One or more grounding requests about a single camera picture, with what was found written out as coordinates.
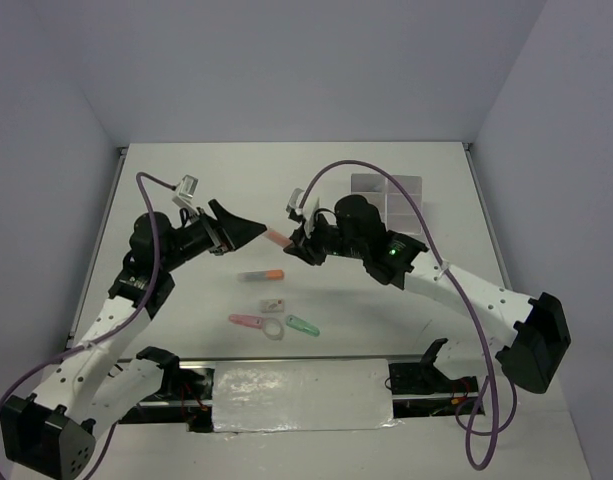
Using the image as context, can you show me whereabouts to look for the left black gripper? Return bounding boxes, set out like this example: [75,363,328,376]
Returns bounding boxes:
[160,199,266,273]

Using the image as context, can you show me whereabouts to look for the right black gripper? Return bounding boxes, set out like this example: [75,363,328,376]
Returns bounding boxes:
[285,210,367,265]

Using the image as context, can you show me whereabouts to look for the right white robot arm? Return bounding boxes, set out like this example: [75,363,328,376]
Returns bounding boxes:
[284,195,571,394]

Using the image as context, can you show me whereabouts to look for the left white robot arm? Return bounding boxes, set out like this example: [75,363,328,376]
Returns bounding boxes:
[0,200,267,479]

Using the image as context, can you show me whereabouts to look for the orange highlighter clear cap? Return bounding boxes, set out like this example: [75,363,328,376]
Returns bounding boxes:
[237,269,285,282]

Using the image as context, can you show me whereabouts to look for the white eraser red label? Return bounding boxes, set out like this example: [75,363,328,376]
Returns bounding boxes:
[259,298,285,313]

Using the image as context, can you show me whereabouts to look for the green highlighter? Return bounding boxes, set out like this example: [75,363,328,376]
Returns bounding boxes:
[285,315,320,337]

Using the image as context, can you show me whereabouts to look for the left white compartment container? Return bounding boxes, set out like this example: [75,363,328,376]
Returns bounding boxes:
[350,173,387,202]

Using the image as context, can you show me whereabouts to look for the white compartment container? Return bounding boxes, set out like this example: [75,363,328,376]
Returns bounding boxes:
[385,175,423,236]
[350,173,387,202]

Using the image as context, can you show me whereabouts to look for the right white compartment container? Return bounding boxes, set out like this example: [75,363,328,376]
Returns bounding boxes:
[385,175,423,236]

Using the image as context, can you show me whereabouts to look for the white base cover plate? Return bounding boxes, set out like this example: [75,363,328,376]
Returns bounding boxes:
[212,359,395,433]

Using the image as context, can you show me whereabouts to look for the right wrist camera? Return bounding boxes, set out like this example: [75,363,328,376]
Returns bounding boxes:
[286,188,320,238]

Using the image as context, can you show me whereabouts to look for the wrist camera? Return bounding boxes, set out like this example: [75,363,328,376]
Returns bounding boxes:
[286,188,320,238]
[173,175,200,216]

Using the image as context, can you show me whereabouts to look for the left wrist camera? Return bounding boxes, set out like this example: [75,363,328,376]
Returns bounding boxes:
[173,175,200,216]

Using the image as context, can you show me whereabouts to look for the clear tape ring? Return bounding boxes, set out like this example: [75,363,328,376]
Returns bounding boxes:
[261,318,287,343]

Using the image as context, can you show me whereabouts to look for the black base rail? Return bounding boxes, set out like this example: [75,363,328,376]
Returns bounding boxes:
[119,361,485,433]

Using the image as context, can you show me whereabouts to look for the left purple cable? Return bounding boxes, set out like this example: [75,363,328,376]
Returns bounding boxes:
[0,172,180,480]

